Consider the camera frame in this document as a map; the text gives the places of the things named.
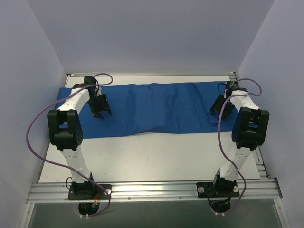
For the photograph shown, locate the front aluminium rail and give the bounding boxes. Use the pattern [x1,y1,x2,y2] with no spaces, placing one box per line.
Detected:
[27,179,282,203]

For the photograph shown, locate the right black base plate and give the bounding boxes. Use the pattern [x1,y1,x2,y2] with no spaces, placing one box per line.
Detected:
[196,181,240,198]

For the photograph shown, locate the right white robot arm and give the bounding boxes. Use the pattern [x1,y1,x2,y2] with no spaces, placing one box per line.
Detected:
[210,81,270,196]

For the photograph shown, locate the back aluminium rail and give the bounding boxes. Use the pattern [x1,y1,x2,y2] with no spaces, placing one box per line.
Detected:
[67,72,230,77]

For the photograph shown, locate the blue surgical cloth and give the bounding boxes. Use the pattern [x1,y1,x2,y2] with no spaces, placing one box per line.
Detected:
[78,82,238,139]

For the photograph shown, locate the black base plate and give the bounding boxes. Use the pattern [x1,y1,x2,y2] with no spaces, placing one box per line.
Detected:
[67,181,109,201]
[196,181,240,198]

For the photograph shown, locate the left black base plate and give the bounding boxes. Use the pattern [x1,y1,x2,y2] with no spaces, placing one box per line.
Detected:
[67,181,109,201]

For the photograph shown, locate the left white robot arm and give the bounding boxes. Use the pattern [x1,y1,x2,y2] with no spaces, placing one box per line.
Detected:
[47,74,112,199]

